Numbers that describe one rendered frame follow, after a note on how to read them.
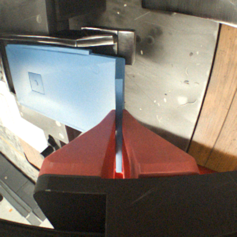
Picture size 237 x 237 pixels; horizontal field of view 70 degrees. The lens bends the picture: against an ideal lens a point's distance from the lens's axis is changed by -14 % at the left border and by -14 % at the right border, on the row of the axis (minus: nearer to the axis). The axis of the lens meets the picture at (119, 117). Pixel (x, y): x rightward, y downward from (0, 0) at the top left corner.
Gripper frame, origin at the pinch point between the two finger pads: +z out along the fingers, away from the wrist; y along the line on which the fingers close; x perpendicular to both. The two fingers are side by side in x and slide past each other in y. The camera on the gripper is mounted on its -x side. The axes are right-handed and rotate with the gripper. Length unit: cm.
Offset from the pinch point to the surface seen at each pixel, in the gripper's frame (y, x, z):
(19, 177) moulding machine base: 278, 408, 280
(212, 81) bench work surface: -9.4, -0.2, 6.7
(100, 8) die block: 1.9, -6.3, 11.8
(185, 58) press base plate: -6.6, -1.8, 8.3
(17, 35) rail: 9.6, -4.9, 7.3
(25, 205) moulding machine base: 235, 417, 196
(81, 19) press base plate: 4.6, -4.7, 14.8
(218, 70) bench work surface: -9.7, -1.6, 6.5
